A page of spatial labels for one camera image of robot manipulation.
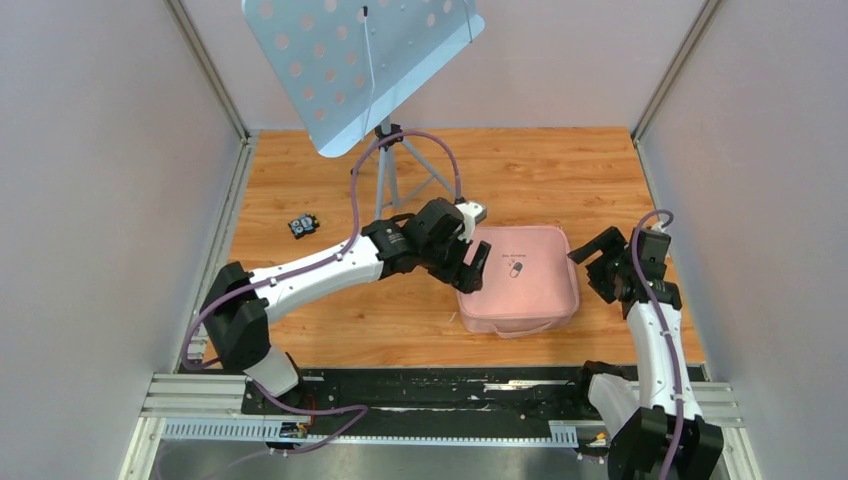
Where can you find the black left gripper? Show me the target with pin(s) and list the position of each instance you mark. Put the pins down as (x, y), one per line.
(470, 278)

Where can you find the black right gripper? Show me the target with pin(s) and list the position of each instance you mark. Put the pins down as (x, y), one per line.
(608, 241)

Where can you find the pink medicine kit case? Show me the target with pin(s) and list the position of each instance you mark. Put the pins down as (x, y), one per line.
(529, 284)

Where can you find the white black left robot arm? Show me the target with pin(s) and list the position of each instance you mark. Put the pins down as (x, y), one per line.
(241, 305)

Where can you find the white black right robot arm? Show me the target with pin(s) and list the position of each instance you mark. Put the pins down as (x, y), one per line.
(658, 430)

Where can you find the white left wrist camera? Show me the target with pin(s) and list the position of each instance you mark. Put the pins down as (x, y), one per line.
(473, 214)

